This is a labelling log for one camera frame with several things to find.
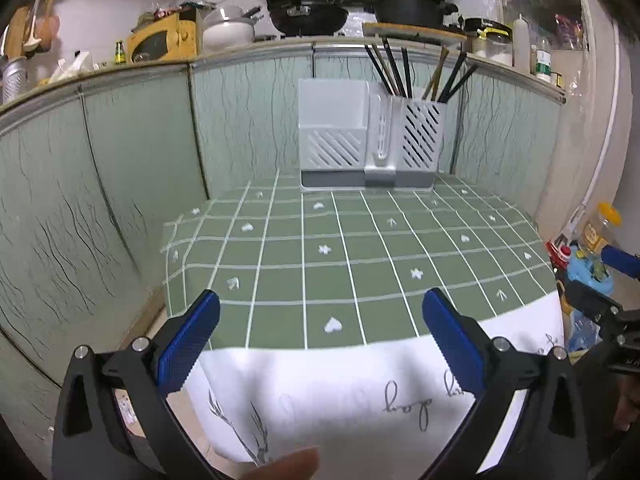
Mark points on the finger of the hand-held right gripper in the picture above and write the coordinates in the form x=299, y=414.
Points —
x=592, y=301
x=621, y=261

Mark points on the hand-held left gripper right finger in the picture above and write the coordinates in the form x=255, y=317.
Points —
x=452, y=340

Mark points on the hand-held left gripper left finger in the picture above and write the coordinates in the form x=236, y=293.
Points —
x=192, y=340

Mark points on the black chopstick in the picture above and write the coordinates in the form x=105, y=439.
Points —
x=407, y=72
x=462, y=84
x=386, y=78
x=391, y=67
x=377, y=70

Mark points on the white utensil holder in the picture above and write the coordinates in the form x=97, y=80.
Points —
x=340, y=130

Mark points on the wooden chopstick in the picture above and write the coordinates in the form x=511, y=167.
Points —
x=442, y=60
x=429, y=91

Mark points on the dark chopsticks bundle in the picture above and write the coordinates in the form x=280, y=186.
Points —
x=452, y=75

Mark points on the person's left hand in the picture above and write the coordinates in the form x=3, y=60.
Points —
x=285, y=466

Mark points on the blue plastic container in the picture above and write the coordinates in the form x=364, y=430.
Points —
x=590, y=272

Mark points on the clear jar with yellow lid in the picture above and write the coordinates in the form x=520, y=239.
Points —
x=600, y=225

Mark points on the dark bottle with red cap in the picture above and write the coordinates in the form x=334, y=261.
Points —
x=562, y=255

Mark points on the green checked tablecloth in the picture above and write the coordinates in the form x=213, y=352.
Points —
x=350, y=260

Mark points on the white bottle with green label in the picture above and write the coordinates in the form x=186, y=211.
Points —
x=542, y=62

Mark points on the white squeeze bottle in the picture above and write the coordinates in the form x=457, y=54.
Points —
x=521, y=42

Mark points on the clear jar with black lid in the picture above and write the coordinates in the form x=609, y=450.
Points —
x=492, y=42

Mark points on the green glass bottle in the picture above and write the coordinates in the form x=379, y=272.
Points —
x=119, y=52

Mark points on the yellow box with round window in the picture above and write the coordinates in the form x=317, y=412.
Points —
x=160, y=37

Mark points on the white pot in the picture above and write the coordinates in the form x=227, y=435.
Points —
x=230, y=27

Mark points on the metal canister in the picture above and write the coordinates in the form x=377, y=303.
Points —
x=15, y=80

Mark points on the black cooking pot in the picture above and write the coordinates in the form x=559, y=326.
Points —
x=407, y=10

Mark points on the copper hanging pan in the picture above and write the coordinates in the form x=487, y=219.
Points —
x=47, y=27

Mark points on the black wok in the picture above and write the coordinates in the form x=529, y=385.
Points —
x=307, y=15

